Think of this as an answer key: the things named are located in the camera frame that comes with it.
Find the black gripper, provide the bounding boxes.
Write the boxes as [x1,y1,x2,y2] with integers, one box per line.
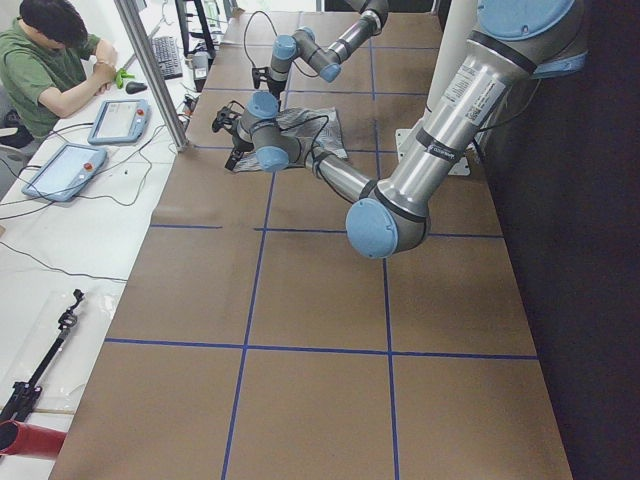
[211,101,250,171]
[251,66,285,100]

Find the navy white striped polo shirt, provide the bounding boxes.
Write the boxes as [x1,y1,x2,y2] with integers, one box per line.
[231,108,348,173]

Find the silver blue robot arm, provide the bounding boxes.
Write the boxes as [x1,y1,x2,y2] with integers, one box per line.
[212,0,590,259]
[250,0,389,100]

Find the black keyboard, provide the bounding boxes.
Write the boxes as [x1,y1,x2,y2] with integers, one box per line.
[151,36,183,79]

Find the far blue teach pendant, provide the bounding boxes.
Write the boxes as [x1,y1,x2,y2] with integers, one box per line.
[87,99,150,145]

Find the blue teach pendant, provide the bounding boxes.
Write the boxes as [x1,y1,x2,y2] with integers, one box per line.
[22,143,107,202]
[87,99,150,145]

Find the black computer mouse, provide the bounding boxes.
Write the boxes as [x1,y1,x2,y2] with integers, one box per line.
[124,81,148,95]

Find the green plastic object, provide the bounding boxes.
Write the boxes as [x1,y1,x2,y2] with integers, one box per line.
[114,68,135,89]

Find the near blue teach pendant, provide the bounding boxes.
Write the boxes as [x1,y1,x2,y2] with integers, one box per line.
[22,143,107,202]

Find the person in green shirt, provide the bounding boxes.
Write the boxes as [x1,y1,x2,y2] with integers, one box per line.
[1,1,118,141]

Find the black handheld gripper stick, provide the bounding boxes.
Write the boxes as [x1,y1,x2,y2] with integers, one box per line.
[0,288,86,426]

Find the red cylinder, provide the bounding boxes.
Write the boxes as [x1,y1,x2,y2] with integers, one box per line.
[1,420,66,460]

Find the aluminium frame post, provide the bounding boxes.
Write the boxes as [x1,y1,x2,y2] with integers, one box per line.
[114,0,189,152]

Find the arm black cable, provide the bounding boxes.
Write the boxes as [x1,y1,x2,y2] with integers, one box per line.
[279,112,334,176]
[242,9,281,71]

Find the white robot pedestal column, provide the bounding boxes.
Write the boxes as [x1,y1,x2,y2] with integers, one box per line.
[396,0,506,164]

